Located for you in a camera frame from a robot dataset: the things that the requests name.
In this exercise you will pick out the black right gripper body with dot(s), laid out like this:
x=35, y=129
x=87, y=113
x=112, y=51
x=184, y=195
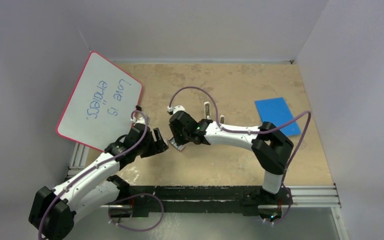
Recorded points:
x=175, y=131

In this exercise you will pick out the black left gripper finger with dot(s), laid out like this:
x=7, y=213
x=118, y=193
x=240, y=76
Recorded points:
x=152, y=148
x=160, y=143

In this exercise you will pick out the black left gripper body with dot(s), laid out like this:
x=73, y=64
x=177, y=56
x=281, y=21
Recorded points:
x=147, y=148

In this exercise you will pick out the white stapler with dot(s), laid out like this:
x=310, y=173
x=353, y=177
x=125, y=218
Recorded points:
x=207, y=113

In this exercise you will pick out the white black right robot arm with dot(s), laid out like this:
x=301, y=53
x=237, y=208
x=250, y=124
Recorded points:
x=272, y=150

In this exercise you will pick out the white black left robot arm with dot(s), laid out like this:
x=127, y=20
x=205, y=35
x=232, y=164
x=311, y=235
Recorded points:
x=55, y=211

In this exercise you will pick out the pink framed whiteboard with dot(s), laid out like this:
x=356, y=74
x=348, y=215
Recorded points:
x=99, y=108

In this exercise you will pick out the blue paper folder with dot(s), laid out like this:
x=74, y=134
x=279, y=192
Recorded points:
x=277, y=111

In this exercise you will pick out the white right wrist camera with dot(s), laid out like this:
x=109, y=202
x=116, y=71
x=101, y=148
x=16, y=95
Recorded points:
x=174, y=109

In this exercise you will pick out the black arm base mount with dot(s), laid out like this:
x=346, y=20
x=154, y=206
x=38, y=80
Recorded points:
x=247, y=200

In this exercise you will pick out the aluminium rail frame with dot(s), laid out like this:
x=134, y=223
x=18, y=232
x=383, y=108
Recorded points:
x=302, y=196

